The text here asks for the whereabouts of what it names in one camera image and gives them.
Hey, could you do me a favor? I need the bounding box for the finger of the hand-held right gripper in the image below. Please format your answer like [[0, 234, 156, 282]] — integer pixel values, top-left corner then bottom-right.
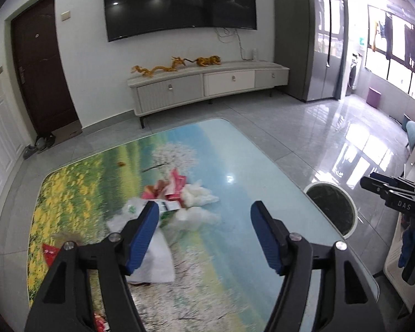
[[369, 172, 415, 191], [360, 176, 402, 198]]

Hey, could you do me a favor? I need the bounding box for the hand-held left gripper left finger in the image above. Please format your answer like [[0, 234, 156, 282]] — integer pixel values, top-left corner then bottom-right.
[[24, 201, 160, 332]]

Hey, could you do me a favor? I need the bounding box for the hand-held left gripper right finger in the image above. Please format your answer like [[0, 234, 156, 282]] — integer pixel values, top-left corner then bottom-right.
[[250, 201, 379, 332]]

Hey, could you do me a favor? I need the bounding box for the white printed plastic bag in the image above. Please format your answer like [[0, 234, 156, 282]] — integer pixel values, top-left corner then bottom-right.
[[107, 196, 176, 285]]

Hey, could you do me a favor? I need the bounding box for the black round trash can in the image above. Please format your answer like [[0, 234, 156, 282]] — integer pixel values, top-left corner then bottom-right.
[[303, 182, 358, 239]]

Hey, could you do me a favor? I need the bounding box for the white red snack packet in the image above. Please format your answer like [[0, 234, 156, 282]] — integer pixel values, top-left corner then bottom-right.
[[93, 315, 112, 332]]

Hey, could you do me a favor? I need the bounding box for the white green paper packet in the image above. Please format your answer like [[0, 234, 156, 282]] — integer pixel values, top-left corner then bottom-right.
[[156, 199, 182, 216]]

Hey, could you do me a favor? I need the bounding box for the translucent plastic bag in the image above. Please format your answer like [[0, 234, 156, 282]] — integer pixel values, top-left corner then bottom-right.
[[160, 207, 222, 247]]

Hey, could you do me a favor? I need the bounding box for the pink snack wrapper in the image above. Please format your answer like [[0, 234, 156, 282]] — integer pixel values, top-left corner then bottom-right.
[[142, 169, 188, 202]]

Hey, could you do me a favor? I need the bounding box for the teal chair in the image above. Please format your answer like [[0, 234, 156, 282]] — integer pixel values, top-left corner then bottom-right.
[[401, 113, 415, 150]]

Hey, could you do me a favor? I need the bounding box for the white crumpled tissue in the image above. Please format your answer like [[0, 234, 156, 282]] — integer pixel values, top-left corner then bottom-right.
[[181, 181, 219, 209]]

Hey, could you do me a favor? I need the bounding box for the white side cabinet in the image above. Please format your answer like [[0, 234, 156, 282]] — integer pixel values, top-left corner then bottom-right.
[[382, 138, 415, 314]]

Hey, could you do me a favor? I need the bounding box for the purple stool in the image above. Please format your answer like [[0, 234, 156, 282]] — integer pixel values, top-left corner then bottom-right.
[[365, 88, 382, 106]]

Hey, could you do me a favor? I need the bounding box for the red snack wrapper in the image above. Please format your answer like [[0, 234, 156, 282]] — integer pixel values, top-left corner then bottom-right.
[[42, 243, 65, 268]]

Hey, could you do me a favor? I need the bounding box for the white washing machine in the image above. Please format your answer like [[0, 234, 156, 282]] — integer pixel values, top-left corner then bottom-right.
[[347, 52, 362, 92]]

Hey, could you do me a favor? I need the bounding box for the grey blue curtain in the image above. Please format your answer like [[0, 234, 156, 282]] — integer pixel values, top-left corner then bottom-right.
[[333, 50, 349, 100]]

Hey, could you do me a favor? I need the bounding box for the brown cardboard sheet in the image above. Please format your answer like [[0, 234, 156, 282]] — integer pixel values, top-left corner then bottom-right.
[[51, 119, 82, 139]]

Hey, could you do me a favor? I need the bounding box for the white tv cabinet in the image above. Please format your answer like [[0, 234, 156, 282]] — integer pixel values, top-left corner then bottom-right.
[[126, 60, 291, 129]]

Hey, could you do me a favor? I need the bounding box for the yellow hanging garment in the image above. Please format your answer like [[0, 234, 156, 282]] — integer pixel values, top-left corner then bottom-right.
[[371, 22, 381, 53]]

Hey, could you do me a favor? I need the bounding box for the long golden dragon ornament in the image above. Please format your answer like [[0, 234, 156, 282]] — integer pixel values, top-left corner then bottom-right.
[[130, 63, 174, 79]]

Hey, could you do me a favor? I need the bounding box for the grey refrigerator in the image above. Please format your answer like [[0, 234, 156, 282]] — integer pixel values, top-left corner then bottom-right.
[[273, 0, 345, 103]]

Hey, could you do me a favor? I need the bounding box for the short golden dragon ornament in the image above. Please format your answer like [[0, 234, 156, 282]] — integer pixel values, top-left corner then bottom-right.
[[171, 56, 196, 72]]

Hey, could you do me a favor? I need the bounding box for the white built-in cabinets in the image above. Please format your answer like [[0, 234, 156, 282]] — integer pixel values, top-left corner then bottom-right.
[[0, 24, 30, 250]]

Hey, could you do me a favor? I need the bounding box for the golden tiger ornament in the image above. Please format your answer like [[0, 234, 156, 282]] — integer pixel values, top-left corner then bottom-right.
[[194, 56, 222, 67]]

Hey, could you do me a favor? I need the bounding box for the dark brown door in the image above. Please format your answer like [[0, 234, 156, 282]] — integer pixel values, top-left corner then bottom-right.
[[11, 0, 80, 136]]

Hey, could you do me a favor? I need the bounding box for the white cable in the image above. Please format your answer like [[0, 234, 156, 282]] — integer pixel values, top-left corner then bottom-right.
[[214, 27, 254, 61]]

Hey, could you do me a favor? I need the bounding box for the black wall television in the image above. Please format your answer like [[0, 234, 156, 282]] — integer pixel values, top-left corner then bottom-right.
[[104, 0, 258, 43]]

